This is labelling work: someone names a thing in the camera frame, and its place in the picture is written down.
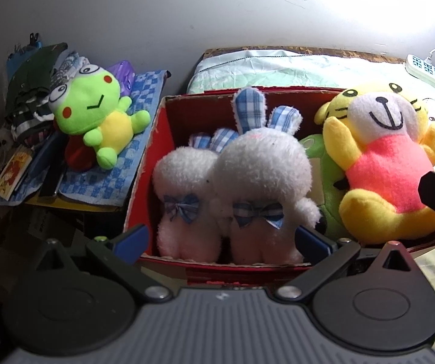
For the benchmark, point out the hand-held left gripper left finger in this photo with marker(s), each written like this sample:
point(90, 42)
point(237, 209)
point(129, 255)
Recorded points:
point(132, 242)

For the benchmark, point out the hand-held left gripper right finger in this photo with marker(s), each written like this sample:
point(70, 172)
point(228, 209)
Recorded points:
point(312, 242)

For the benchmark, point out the green frog plush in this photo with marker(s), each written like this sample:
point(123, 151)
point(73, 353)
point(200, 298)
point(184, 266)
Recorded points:
point(323, 182)
point(99, 121)

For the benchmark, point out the yellow tiger plush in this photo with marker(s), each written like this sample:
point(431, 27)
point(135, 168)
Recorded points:
point(376, 167)

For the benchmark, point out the small white bunny plush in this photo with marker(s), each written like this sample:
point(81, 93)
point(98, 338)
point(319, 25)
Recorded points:
point(183, 174)

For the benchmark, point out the large white bunny plush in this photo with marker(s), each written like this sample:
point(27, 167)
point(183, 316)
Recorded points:
point(263, 167)

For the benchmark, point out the red cardboard box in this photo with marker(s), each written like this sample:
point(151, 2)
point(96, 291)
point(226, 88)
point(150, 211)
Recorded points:
point(175, 117)

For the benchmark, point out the blue checked towel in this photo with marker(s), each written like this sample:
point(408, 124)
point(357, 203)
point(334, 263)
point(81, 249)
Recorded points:
point(103, 182)

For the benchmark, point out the red fabric item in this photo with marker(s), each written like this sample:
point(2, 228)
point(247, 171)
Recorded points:
point(79, 157)

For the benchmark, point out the black flat device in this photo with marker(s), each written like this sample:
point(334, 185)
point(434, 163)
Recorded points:
point(50, 174)

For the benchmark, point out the white blue power strip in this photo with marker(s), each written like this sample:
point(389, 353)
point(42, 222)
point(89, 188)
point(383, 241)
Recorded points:
point(428, 72)

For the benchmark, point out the yellow red printed card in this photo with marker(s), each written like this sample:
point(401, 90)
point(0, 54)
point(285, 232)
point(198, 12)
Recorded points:
point(12, 170)

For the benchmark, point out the black white striped cloth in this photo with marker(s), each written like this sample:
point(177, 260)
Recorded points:
point(31, 125)

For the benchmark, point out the purple packet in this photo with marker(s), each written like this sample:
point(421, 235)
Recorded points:
point(123, 76)

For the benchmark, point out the green bear printed blanket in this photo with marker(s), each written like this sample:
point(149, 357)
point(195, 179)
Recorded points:
point(278, 72)

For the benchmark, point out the grey patterned cloth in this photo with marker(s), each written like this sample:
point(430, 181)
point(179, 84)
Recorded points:
point(67, 68)

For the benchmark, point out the dark green garment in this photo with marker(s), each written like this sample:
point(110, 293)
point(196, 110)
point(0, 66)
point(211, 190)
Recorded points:
point(35, 72)

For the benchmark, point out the blue fabric item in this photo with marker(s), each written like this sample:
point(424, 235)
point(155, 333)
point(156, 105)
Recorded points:
point(16, 60)

